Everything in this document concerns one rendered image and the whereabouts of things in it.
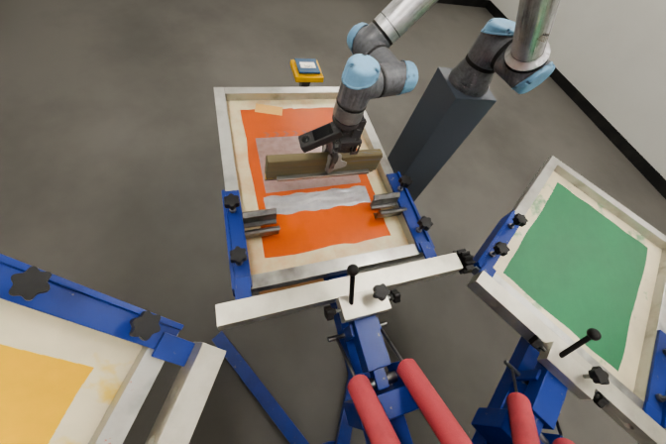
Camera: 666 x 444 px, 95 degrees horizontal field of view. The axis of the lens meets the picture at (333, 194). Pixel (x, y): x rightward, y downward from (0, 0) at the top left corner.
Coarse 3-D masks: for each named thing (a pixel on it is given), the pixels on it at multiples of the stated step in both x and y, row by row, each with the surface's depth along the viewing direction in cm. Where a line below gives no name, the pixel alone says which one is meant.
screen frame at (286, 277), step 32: (224, 96) 114; (256, 96) 120; (288, 96) 124; (320, 96) 129; (224, 128) 106; (224, 160) 99; (384, 160) 114; (352, 256) 90; (384, 256) 92; (416, 256) 96; (256, 288) 79
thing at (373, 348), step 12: (360, 324) 75; (372, 324) 75; (360, 336) 73; (372, 336) 74; (360, 348) 73; (372, 348) 72; (384, 348) 73; (360, 360) 74; (372, 360) 71; (384, 360) 71
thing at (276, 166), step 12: (276, 156) 84; (288, 156) 85; (300, 156) 86; (312, 156) 87; (324, 156) 88; (348, 156) 91; (360, 156) 92; (372, 156) 93; (276, 168) 85; (288, 168) 87; (300, 168) 89; (312, 168) 90; (324, 168) 92; (348, 168) 95; (360, 168) 97; (372, 168) 99
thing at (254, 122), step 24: (264, 120) 117; (288, 120) 119; (264, 144) 110; (288, 144) 113; (264, 168) 104; (264, 192) 99; (288, 192) 101; (288, 216) 96; (312, 216) 98; (264, 240) 90; (288, 240) 92; (312, 240) 94
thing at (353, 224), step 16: (304, 112) 124; (320, 112) 126; (304, 128) 119; (336, 176) 109; (352, 176) 111; (368, 192) 108; (336, 208) 102; (352, 208) 103; (368, 208) 104; (336, 224) 98; (352, 224) 100; (368, 224) 101; (384, 224) 102; (336, 240) 95; (352, 240) 97
